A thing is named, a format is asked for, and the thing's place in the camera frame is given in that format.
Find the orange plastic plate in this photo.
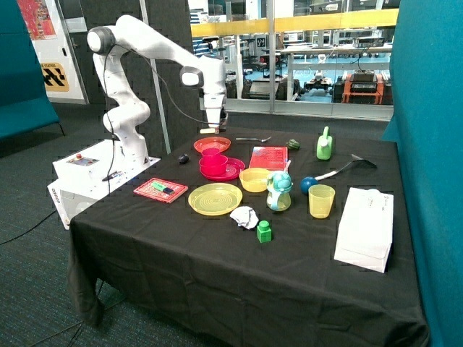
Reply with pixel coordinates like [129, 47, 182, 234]
[193, 136, 232, 153]

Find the yellow black sign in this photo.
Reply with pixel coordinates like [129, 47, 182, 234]
[41, 62, 69, 93]

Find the white paper bag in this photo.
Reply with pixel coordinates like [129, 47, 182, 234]
[334, 187, 394, 273]

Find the green highlighter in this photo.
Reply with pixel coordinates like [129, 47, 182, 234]
[151, 181, 174, 195]

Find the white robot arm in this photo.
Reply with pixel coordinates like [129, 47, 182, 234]
[87, 15, 227, 168]

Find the dark plum toy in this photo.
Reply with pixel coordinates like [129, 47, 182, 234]
[178, 153, 190, 165]

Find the yellow plastic bowl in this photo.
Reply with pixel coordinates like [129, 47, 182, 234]
[239, 168, 271, 193]

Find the metal spoon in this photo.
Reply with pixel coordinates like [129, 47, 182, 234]
[235, 136, 271, 143]

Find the pink plastic cup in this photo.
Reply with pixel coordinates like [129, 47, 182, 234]
[200, 147, 221, 166]

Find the yellow highlighter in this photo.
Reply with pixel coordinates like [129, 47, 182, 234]
[200, 128, 221, 134]

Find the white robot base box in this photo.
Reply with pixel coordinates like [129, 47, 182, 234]
[48, 140, 159, 229]

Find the teal sippy cup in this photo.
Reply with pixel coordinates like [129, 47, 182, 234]
[266, 160, 293, 212]

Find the black spatula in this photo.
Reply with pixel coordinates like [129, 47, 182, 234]
[315, 154, 378, 181]

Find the pink plastic plate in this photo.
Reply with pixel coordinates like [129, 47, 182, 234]
[200, 158, 245, 181]

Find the green toy pepper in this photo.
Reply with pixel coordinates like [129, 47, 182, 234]
[286, 139, 301, 150]

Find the pink plastic bowl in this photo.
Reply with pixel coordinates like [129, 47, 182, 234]
[199, 155, 228, 176]

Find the green toy block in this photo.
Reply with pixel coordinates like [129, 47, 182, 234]
[256, 220, 272, 243]

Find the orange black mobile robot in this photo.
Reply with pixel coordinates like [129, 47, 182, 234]
[332, 69, 393, 106]

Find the blue ball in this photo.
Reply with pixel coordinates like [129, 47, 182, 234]
[300, 176, 318, 195]

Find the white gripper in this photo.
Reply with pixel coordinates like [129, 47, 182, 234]
[203, 93, 226, 130]

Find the black tablecloth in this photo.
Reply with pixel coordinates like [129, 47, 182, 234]
[68, 131, 430, 346]

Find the teal partition wall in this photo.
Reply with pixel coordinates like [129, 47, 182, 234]
[383, 1, 462, 346]

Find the red patterned book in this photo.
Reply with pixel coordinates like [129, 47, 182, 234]
[133, 178, 188, 203]

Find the crumpled white paper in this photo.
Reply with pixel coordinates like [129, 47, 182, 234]
[230, 206, 259, 230]

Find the green toy watering can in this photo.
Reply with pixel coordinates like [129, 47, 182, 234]
[316, 126, 333, 160]

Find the yellow plastic plate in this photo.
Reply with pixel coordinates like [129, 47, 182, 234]
[188, 183, 243, 216]

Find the yellow plastic cup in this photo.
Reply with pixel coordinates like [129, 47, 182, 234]
[308, 184, 336, 219]

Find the red poster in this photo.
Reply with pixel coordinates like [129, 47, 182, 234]
[17, 0, 57, 41]

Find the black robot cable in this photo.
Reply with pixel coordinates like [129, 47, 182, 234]
[103, 45, 211, 192]

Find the teal sofa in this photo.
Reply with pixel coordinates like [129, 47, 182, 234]
[0, 1, 60, 140]

